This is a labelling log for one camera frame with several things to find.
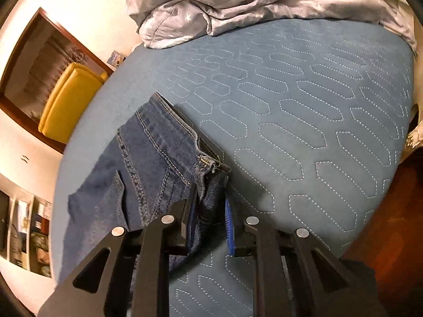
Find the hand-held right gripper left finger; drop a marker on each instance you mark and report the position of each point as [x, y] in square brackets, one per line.
[185, 232]

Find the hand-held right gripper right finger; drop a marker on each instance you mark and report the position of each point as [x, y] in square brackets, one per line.
[229, 229]

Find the blue denim pants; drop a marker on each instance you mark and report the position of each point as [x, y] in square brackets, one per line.
[155, 158]

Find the blue quilted bed cover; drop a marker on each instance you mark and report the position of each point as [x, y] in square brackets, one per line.
[297, 132]

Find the white bookshelf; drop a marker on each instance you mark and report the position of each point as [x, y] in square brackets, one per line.
[36, 237]

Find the yellow chair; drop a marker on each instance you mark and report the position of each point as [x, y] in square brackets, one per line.
[71, 102]

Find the grey star-print blanket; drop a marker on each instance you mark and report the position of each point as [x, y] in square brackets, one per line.
[264, 0]

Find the white wall switch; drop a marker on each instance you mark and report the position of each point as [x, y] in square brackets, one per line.
[24, 157]

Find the small wall picture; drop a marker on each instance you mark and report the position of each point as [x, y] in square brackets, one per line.
[116, 58]

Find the brown wooden door frame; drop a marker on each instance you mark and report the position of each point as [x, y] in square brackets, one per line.
[19, 105]

